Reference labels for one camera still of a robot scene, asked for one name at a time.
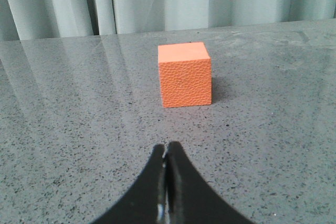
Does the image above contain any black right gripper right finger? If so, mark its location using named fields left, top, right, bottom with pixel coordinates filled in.
left=165, top=142, right=252, bottom=223

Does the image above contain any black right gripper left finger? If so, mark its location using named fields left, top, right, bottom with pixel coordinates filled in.
left=94, top=144, right=166, bottom=223

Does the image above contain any orange foam cube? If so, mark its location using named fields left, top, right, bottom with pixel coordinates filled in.
left=158, top=42, right=212, bottom=108

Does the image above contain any pale green curtain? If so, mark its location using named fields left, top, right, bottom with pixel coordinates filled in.
left=1, top=0, right=335, bottom=40

